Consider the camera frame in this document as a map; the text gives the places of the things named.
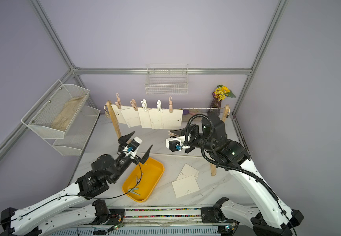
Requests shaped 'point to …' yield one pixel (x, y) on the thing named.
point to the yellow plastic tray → (142, 179)
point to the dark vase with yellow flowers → (219, 94)
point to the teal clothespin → (131, 191)
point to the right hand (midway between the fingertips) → (175, 131)
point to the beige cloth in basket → (61, 121)
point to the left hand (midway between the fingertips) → (140, 140)
